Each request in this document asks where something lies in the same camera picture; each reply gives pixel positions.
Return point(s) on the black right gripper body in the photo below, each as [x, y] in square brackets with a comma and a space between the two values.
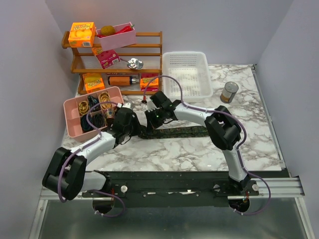
[155, 118]

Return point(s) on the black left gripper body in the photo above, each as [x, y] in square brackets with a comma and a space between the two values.
[134, 129]

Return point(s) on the dark green nature-print tie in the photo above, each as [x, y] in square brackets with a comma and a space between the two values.
[178, 132]

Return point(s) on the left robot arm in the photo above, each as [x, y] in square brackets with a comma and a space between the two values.
[66, 174]

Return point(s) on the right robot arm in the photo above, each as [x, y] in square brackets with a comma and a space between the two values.
[224, 130]

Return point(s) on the rolled colourful pop-art tie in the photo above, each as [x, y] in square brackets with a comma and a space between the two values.
[109, 115]

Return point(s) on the rolled black patterned tie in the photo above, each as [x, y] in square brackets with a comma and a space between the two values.
[98, 120]

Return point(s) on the rolled gold tie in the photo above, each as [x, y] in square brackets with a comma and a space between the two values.
[104, 98]

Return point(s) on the rolled blue striped tie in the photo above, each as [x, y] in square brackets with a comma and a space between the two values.
[84, 124]

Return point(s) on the rolled dark blue tie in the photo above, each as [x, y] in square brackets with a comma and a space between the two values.
[92, 101]

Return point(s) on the orange cylindrical bottle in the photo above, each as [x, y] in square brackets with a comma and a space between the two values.
[122, 80]

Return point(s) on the rolled yellow tie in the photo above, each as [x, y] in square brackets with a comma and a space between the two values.
[83, 107]

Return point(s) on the pink divided organizer box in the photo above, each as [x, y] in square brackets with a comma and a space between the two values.
[73, 117]

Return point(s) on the wooden shelf rack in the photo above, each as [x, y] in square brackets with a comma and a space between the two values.
[148, 49]

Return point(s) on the orange Scrub Daddy box bottom left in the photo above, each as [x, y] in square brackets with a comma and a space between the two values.
[93, 82]

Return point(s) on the orange scrub daddy box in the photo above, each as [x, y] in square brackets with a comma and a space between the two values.
[93, 82]
[82, 34]

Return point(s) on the silver metal scoop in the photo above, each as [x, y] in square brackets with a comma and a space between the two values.
[133, 63]

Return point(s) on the white plastic basket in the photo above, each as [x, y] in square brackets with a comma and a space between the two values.
[190, 69]

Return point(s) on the pink sponge box middle shelf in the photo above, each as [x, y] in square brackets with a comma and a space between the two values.
[106, 58]

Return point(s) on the metal tin can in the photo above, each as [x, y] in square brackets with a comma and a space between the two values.
[229, 91]

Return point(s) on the pink rectangular tray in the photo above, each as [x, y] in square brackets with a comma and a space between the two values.
[118, 40]

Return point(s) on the red chili pepper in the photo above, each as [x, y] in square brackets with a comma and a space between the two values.
[123, 30]

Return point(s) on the brown round sponge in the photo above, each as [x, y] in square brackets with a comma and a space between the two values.
[107, 30]

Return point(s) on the orange Scrub Daddy box top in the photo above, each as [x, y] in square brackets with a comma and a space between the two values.
[82, 34]

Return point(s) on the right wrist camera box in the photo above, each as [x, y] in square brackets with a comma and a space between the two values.
[150, 105]

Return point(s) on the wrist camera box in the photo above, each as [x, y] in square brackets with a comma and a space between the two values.
[125, 105]
[150, 105]

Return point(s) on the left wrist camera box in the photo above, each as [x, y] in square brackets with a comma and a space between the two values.
[125, 105]

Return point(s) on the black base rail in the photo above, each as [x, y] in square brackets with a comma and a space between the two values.
[179, 189]

